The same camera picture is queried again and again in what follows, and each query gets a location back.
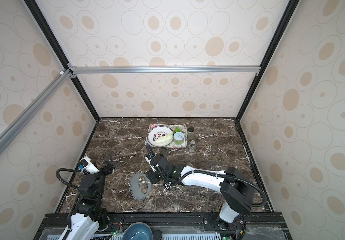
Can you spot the floral rectangular tray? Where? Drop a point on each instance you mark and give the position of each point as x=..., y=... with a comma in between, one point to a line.
x=171, y=145

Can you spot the silver aluminium crossbar left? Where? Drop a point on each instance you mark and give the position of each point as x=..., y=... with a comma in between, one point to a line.
x=10, y=133

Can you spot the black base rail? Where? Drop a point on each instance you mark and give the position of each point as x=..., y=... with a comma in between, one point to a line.
x=165, y=226

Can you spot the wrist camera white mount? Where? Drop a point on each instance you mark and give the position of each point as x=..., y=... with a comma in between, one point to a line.
x=149, y=161
x=86, y=166

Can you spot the black corner frame post right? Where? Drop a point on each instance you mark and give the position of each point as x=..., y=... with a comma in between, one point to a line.
x=278, y=34

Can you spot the black corner frame post left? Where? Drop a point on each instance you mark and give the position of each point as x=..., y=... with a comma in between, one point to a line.
x=54, y=43

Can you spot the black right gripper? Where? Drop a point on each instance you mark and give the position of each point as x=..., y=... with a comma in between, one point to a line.
x=150, y=174

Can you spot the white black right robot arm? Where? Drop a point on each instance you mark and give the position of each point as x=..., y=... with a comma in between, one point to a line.
x=240, y=195

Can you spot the silver aluminium crossbar back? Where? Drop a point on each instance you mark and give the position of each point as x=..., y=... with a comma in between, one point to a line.
x=165, y=69

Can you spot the green toy leaf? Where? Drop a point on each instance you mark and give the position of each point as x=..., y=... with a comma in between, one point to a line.
x=177, y=130

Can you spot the white plate with red text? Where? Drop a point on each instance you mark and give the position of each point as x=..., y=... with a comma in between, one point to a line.
x=158, y=132

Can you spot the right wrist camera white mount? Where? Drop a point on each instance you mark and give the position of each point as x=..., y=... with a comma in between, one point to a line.
x=149, y=161

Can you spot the green tin can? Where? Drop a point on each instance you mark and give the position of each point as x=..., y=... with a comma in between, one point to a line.
x=178, y=138

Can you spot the small clear glass jar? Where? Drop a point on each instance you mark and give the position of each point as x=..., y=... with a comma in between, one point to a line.
x=192, y=146

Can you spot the silver aluminium crossbar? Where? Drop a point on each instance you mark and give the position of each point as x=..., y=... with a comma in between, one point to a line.
x=10, y=133
x=165, y=69

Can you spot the pale green toy cabbage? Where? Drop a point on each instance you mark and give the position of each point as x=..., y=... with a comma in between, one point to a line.
x=164, y=141

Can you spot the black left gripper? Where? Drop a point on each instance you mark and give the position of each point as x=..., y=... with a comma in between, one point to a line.
x=108, y=170

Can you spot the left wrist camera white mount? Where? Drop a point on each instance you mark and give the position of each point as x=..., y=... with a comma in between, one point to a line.
x=86, y=166

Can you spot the black corner frame post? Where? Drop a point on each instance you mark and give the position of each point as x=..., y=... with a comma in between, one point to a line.
x=278, y=34
x=54, y=43

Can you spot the dark lid glass jar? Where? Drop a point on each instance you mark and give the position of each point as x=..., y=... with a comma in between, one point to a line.
x=190, y=133

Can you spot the blue ceramic bowl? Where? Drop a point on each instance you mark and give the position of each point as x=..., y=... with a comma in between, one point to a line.
x=138, y=231

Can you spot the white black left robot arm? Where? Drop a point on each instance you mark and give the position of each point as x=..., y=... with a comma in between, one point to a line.
x=87, y=215

